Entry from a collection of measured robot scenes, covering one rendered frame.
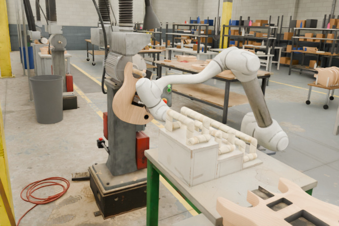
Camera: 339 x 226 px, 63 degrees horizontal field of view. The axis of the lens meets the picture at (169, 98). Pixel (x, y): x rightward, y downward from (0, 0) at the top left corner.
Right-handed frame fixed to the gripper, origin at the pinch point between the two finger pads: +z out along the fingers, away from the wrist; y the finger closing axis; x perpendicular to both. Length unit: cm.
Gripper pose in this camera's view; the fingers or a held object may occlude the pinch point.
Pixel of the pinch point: (139, 99)
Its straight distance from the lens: 199.8
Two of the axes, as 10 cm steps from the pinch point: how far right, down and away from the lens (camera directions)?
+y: 8.1, 2.4, 5.3
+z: -4.8, -2.3, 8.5
